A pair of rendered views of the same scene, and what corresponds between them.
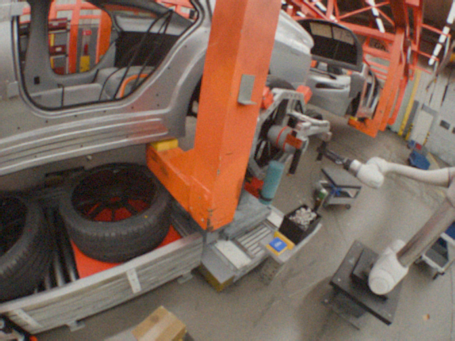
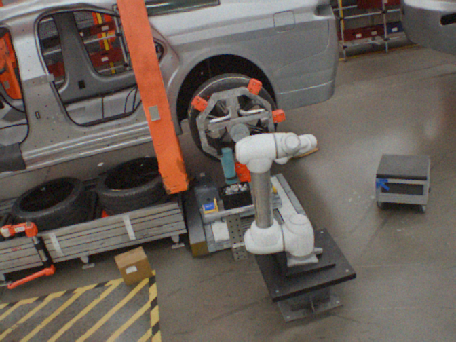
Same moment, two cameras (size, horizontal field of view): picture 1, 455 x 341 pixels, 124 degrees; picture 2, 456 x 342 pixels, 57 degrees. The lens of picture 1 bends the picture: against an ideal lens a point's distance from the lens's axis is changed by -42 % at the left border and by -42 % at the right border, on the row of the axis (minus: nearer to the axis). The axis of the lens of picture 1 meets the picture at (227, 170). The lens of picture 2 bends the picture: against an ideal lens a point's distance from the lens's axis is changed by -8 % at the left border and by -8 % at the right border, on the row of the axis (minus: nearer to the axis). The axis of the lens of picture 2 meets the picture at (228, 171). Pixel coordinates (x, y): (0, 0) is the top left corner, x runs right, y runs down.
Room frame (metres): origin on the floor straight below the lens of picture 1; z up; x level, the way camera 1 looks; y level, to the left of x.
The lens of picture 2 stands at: (-1.16, -2.27, 2.05)
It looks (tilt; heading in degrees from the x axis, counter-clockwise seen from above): 26 degrees down; 43
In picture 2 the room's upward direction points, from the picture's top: 12 degrees counter-clockwise
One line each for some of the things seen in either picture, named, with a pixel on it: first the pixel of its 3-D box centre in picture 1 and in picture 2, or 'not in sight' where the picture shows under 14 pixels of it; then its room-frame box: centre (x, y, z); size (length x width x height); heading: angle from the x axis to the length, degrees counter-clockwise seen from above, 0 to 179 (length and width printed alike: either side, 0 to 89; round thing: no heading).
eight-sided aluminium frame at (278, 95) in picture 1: (277, 134); (235, 125); (1.18, -0.26, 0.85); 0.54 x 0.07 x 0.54; 137
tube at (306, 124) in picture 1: (295, 113); (220, 110); (1.03, -0.28, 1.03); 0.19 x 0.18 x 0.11; 47
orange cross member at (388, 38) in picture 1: (338, 30); not in sight; (4.76, -1.83, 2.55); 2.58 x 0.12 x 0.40; 47
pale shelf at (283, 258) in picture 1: (293, 234); (234, 205); (0.81, -0.43, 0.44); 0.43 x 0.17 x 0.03; 137
